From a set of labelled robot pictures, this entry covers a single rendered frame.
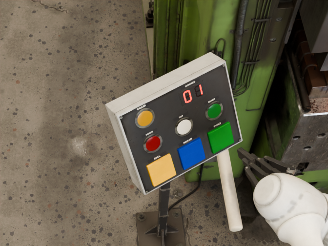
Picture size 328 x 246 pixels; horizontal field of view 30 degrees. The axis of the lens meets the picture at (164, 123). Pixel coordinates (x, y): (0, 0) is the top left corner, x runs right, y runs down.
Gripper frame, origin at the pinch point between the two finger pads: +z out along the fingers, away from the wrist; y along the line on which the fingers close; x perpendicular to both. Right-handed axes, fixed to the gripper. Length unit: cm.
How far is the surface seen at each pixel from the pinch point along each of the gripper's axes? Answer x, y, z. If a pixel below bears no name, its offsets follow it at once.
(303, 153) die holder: -35, 36, 27
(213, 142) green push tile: 0.3, -3.1, 12.5
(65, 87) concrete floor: -37, -11, 151
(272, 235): -94, 31, 52
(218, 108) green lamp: 9.7, 1.2, 12.9
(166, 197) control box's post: -43, -10, 51
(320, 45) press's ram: 18.0, 32.4, 5.4
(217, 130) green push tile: 3.3, -0.9, 12.5
